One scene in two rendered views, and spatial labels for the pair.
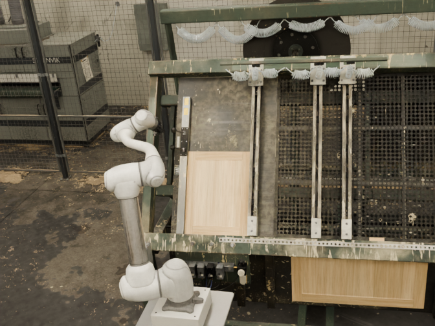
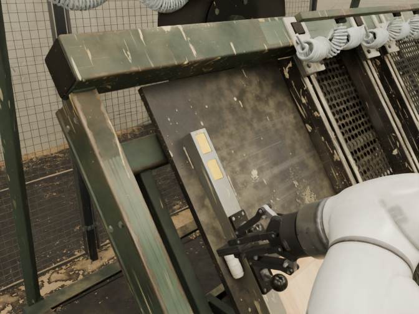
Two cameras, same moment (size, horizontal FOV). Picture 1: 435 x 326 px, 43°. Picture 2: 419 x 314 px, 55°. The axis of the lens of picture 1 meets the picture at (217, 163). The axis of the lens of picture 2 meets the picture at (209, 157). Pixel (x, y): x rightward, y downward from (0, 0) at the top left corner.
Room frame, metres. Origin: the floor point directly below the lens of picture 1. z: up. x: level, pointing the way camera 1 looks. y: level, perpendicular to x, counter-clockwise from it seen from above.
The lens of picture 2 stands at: (3.16, 0.94, 2.00)
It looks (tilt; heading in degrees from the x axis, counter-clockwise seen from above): 23 degrees down; 302
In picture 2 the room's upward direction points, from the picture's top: straight up
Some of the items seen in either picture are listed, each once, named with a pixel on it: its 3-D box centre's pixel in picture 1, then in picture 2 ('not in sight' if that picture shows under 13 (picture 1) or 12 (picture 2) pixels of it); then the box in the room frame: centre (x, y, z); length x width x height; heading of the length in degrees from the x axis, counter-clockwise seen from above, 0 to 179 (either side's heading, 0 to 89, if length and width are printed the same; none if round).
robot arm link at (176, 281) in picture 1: (175, 278); not in sight; (2.50, 0.29, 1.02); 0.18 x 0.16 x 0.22; 99
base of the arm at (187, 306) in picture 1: (184, 297); not in sight; (2.50, 0.26, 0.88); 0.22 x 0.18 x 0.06; 75
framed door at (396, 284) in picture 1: (357, 271); not in sight; (3.06, -0.89, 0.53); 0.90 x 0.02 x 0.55; 77
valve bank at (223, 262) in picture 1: (210, 273); not in sight; (2.97, 0.11, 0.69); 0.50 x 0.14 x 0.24; 77
